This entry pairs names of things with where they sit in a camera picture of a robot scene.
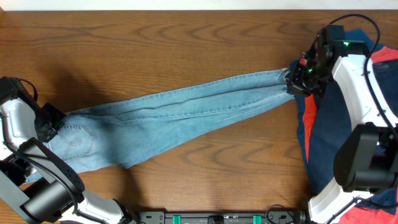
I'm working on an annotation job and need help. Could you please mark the light blue denim jeans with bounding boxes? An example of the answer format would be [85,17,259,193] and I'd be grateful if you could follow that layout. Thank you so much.
[24,68,295,184]

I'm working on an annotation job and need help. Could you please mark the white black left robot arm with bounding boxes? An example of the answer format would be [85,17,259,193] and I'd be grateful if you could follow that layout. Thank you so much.
[1,77,140,223]

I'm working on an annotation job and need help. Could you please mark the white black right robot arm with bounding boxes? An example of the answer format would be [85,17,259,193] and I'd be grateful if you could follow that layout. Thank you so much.
[285,24,397,223]

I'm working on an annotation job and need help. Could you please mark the navy and red t-shirt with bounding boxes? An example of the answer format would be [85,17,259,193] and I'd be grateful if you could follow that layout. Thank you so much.
[294,30,397,224]

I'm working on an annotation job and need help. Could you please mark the black rail with green clips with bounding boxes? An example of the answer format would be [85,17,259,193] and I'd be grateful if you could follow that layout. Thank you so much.
[139,208,310,224]

